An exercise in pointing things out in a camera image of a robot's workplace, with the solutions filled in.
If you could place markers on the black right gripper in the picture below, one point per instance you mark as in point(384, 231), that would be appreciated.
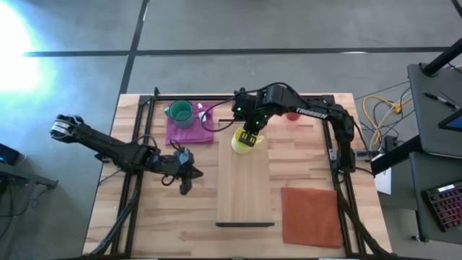
point(252, 112)

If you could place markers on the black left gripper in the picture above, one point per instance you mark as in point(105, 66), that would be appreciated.
point(173, 164)

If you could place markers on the yellow mug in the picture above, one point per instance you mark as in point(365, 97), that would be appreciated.
point(238, 146)

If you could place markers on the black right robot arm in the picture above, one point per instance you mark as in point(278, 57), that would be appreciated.
point(310, 110)

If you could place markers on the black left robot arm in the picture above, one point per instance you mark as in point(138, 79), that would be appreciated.
point(108, 146)

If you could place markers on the wooden shelf with black legs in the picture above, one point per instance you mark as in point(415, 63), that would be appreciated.
point(243, 187)

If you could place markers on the purple folded cloth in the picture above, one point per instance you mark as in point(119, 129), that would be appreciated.
point(189, 135)

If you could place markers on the small red cup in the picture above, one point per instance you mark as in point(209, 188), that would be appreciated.
point(293, 116)

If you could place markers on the small white tag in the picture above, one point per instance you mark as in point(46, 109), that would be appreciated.
point(203, 116)

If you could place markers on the green enamel mug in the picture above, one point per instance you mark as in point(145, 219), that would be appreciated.
point(181, 115)

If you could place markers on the orange folded cloth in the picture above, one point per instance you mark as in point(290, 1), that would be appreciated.
point(311, 216)

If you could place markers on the white paper sheet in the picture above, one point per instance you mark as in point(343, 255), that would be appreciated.
point(384, 180)

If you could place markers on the black beam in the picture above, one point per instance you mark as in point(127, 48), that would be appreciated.
point(395, 157)

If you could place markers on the dark grey stand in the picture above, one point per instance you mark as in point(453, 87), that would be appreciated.
point(21, 177)

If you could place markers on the grey low table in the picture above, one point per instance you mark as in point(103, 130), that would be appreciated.
point(429, 173)

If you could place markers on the grey side table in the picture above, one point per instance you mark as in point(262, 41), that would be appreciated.
point(436, 126)

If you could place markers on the black pen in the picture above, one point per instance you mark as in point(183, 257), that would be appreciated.
point(438, 100)

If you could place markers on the black tablet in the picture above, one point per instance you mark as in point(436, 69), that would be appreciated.
point(453, 122)

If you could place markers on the black pole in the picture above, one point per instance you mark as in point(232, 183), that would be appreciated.
point(442, 59)

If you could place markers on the keyboard with coloured keys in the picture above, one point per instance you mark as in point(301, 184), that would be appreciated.
point(447, 206)

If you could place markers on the black aluminium table frame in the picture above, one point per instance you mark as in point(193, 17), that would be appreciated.
point(135, 195)

